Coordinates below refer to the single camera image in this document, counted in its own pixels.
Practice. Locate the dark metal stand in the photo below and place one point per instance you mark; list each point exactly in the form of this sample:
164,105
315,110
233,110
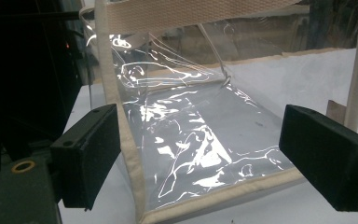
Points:
28,56

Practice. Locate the clear plastic bag beige trim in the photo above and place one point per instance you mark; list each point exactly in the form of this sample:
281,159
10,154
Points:
199,130

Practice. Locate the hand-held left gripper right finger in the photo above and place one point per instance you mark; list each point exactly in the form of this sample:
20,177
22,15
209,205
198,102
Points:
323,155

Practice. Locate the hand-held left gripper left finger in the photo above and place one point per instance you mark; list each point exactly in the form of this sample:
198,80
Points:
87,155

